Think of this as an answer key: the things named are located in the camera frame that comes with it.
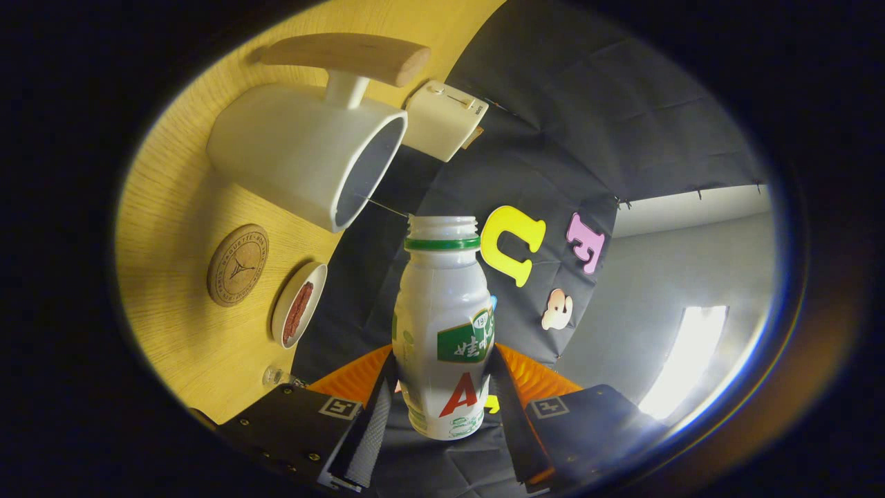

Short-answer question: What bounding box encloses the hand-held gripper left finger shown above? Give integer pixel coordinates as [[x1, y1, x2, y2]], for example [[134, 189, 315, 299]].
[[216, 344, 400, 493]]

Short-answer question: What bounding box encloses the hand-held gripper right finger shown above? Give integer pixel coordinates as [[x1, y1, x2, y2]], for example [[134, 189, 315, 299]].
[[490, 342, 668, 495]]

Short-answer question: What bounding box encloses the white juice bottle green label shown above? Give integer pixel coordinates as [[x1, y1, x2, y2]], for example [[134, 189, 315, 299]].
[[391, 216, 496, 441]]

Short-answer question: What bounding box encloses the round cork coaster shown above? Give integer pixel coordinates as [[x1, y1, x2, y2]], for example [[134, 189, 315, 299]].
[[207, 223, 270, 307]]

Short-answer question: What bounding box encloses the white cup with wooden handle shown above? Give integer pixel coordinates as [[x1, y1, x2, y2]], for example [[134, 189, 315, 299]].
[[206, 33, 431, 233]]

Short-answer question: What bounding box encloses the clear plastic water bottle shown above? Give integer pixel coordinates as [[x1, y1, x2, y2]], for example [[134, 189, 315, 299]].
[[262, 367, 308, 388]]

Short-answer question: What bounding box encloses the reddish brown meat piece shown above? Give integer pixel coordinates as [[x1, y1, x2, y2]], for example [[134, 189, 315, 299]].
[[290, 280, 315, 333], [282, 294, 305, 346]]

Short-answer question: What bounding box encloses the white round plate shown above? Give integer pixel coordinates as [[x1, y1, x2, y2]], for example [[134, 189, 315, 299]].
[[271, 262, 328, 349]]

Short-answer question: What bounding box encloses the bright ceiling light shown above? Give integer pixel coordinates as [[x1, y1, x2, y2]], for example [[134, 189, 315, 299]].
[[636, 306, 730, 423]]

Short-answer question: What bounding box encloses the wooden table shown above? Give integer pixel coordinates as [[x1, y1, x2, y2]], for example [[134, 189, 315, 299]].
[[114, 0, 509, 424]]

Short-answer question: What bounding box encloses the cream toaster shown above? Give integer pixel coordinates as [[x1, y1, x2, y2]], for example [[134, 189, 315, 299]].
[[402, 80, 489, 163]]

